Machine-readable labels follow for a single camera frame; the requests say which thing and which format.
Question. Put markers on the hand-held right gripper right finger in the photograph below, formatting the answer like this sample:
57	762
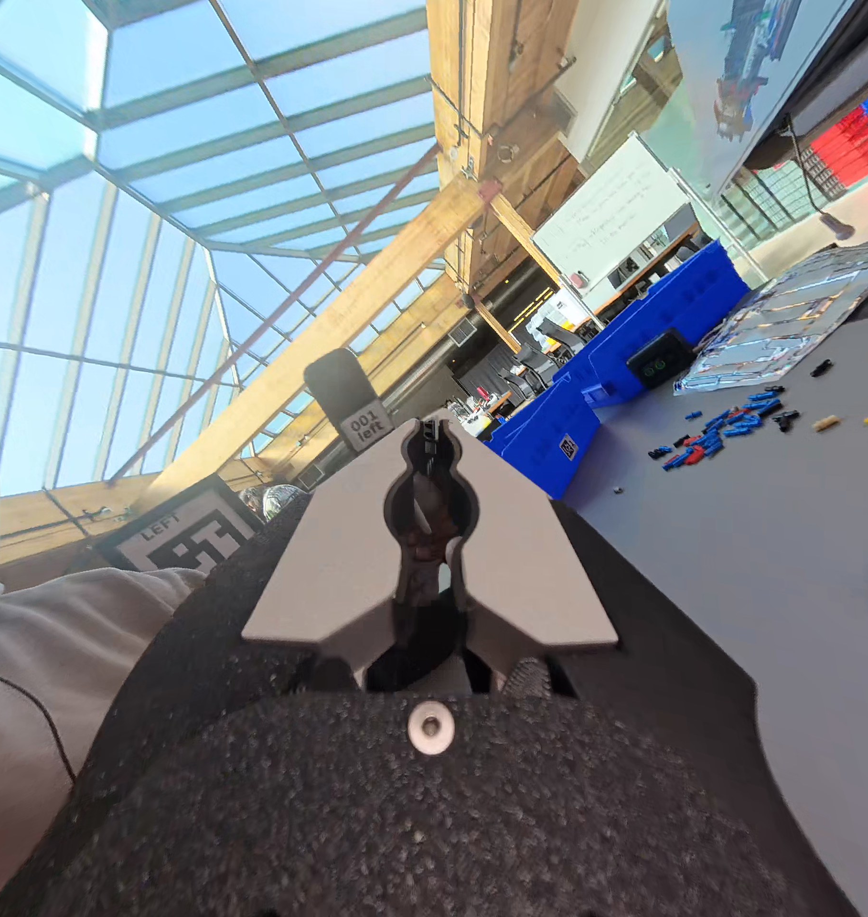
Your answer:
534	573

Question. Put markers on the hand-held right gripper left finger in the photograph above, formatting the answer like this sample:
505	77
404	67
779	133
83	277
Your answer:
319	573

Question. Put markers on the shiny sticker sheet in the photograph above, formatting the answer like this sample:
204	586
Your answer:
785	315

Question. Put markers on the person's left forearm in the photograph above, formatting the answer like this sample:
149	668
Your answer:
82	616

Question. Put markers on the blue plastic bin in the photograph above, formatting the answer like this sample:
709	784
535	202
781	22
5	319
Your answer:
541	444
677	301

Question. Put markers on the pile of blue connector pins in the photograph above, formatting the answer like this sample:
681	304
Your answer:
706	440

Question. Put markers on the black hard zip case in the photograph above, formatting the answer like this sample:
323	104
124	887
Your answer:
659	358

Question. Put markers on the long black connector piece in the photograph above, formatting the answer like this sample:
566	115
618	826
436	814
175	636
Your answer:
785	420

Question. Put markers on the whiteboard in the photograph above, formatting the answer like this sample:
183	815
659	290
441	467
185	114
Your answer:
606	215

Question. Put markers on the small tan brick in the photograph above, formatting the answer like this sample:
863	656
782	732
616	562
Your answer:
826	423

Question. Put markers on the short black connector pin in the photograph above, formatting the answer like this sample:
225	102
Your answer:
822	367

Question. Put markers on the person's beige hoodie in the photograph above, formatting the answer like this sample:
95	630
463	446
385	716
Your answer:
18	802

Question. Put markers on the clear parts drawer cabinet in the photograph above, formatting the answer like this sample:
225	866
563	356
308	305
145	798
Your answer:
763	204

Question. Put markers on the red and blue parts drawers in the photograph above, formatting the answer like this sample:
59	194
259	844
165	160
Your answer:
849	147

